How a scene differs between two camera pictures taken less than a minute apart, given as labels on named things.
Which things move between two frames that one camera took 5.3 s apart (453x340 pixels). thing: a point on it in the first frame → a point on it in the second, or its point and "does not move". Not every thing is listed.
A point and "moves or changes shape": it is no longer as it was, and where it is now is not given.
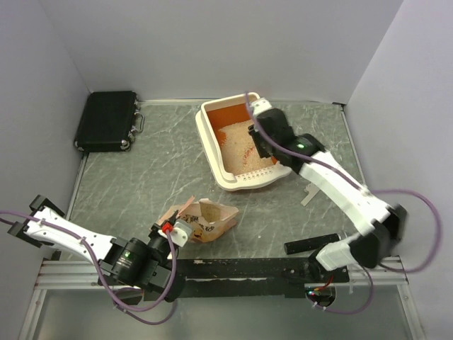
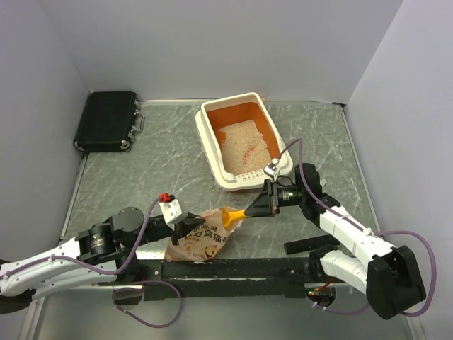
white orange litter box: x=231 y=153 does not move
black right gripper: x=256 y=136 → x=267 y=202
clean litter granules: x=241 y=153 does not move
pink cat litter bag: x=208 y=219 moves or changes shape
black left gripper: x=154 y=231 → x=184 y=227
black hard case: x=107 y=122 does not move
